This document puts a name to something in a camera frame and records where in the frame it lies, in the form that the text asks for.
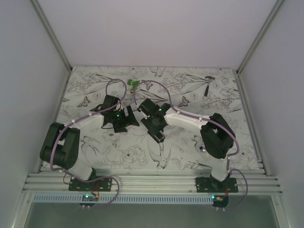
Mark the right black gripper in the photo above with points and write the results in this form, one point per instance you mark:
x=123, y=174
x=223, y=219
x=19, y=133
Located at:
x=145, y=121

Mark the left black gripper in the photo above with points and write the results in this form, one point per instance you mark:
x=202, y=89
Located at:
x=127, y=120

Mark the black fuse box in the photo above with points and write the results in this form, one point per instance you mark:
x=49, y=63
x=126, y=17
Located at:
x=158, y=137

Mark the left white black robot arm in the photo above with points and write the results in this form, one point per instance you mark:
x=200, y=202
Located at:
x=62, y=142

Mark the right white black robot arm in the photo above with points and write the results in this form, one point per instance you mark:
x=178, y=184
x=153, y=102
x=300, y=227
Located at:
x=218, y=138

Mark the floral patterned table mat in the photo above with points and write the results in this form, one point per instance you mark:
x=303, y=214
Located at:
x=135, y=149

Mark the white blue capped part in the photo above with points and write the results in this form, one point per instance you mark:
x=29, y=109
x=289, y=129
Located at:
x=202, y=149

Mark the small black hammer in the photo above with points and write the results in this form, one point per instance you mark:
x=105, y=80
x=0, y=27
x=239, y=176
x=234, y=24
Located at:
x=210, y=78

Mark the left controller board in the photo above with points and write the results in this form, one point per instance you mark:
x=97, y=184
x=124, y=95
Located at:
x=88, y=200

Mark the controller board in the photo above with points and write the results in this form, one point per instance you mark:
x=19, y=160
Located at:
x=88, y=200
x=220, y=202

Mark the right controller board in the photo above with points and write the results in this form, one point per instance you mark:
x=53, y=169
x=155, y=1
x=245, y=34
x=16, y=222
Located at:
x=220, y=202

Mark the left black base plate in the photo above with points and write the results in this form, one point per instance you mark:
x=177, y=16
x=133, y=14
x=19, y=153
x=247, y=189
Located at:
x=96, y=186

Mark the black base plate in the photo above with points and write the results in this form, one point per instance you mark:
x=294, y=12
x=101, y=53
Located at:
x=96, y=186
x=212, y=185

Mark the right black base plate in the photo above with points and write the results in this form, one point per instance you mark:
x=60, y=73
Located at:
x=212, y=185

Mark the aluminium rail frame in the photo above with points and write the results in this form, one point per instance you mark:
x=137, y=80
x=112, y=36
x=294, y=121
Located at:
x=254, y=182

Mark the slotted grey cable duct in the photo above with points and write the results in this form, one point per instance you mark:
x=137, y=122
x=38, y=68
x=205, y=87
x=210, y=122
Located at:
x=127, y=198

